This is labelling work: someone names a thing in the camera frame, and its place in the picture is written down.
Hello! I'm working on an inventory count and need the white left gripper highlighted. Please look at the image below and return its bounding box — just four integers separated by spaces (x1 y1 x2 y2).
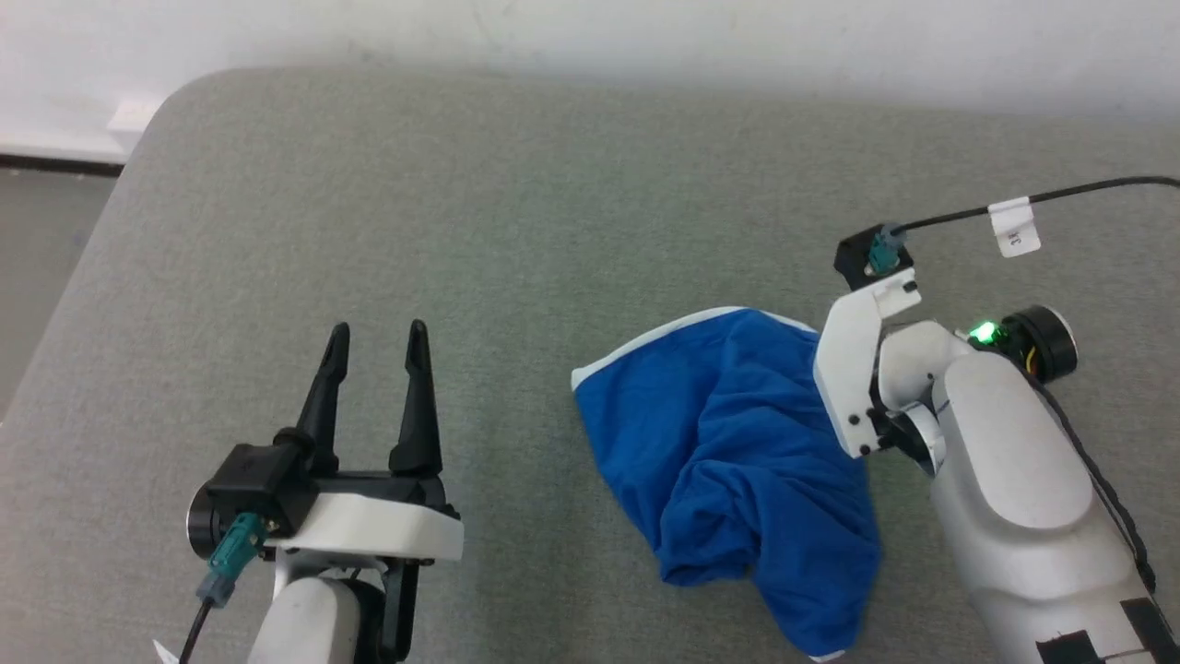
263 319 465 564

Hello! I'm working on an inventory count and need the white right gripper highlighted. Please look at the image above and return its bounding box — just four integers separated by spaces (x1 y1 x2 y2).
813 267 923 460

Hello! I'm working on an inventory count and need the blue garment with white trim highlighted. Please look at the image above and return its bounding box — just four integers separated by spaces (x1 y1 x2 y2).
571 306 882 663

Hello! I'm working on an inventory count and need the grey fabric sofa cushion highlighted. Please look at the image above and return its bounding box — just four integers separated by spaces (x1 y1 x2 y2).
0 66 1180 664

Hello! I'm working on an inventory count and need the teal cable connector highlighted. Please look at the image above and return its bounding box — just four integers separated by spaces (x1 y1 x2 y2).
197 514 269 608
869 224 909 276

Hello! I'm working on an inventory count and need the thin black cable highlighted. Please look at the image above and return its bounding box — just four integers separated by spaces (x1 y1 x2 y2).
180 598 218 664
892 176 1180 233

